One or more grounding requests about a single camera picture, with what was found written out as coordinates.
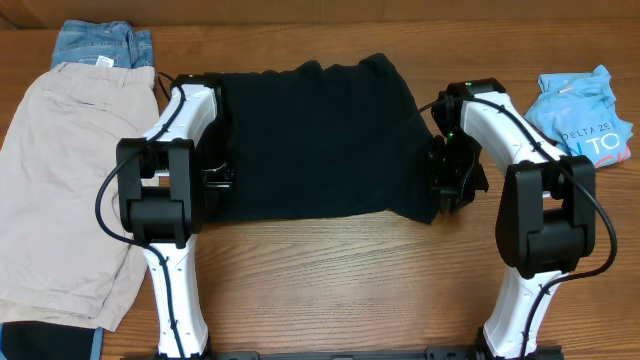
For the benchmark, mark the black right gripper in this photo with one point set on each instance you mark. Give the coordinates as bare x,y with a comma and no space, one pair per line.
447,191

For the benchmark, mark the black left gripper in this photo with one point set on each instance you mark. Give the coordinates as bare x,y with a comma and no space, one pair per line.
214,192

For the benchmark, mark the black t-shirt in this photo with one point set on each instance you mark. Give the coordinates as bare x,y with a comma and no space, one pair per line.
318,142

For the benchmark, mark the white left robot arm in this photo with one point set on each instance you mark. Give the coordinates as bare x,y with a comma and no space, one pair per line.
162,189

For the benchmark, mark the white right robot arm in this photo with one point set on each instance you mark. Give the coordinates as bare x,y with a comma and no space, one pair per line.
545,222

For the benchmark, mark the light blue printed t-shirt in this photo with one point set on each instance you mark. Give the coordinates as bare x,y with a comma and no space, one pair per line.
577,111

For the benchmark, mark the blue denim jeans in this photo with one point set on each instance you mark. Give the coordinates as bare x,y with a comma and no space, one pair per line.
111,44

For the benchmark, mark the beige shorts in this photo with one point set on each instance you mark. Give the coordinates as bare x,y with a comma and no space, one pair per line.
63,260

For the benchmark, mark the black garment with blue trim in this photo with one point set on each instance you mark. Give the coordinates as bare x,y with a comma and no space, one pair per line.
45,341

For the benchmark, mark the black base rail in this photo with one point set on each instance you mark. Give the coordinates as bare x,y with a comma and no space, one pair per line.
350,354

